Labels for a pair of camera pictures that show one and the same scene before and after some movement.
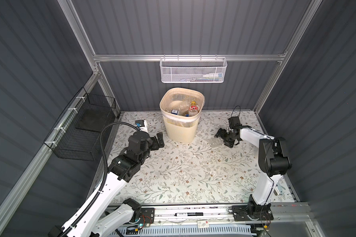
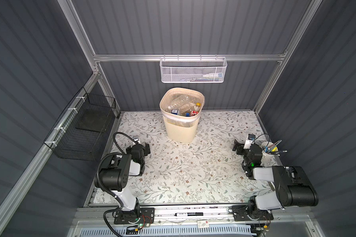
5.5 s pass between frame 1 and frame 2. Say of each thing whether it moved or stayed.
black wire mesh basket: stayed
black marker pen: stayed
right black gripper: moved
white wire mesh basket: stayed
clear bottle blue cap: moved
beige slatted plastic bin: stayed
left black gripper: moved
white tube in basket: stayed
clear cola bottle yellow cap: moved
